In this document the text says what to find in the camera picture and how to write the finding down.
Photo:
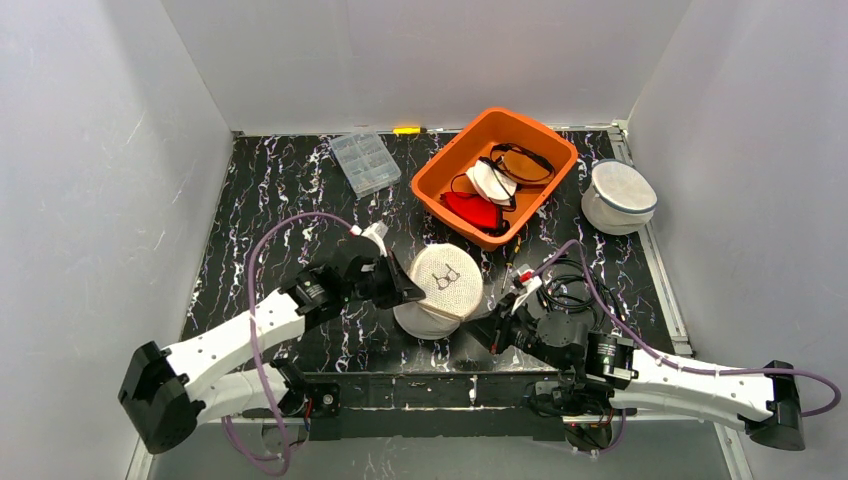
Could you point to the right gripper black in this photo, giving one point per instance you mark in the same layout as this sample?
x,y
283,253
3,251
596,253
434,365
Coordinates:
x,y
499,329

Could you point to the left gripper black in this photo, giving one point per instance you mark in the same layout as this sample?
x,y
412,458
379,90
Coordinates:
x,y
392,281

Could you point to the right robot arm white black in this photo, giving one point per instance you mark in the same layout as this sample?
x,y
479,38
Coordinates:
x,y
606,375

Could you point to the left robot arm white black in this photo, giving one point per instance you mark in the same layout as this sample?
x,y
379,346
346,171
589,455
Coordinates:
x,y
225,351

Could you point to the red bra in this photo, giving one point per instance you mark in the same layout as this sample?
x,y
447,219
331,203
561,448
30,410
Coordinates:
x,y
482,214

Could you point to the white bra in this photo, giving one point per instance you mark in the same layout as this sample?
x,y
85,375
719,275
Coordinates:
x,y
492,184

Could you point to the grey-trim mesh laundry bag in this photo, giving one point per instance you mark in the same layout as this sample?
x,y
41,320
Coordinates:
x,y
619,200

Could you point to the black yellow screwdriver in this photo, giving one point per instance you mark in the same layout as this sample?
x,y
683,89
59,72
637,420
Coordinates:
x,y
512,250

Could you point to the clear plastic compartment box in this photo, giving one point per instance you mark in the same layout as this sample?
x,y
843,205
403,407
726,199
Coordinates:
x,y
365,161

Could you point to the yellow marker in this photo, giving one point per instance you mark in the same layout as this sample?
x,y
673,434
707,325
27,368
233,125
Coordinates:
x,y
408,130

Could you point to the orange plastic bin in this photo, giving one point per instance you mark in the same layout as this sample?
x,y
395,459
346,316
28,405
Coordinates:
x,y
531,154

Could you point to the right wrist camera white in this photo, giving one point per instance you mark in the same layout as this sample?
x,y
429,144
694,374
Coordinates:
x,y
527,283

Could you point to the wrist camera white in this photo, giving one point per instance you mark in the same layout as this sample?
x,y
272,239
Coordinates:
x,y
376,232
527,283

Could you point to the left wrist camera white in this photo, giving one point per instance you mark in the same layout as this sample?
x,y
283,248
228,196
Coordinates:
x,y
376,232

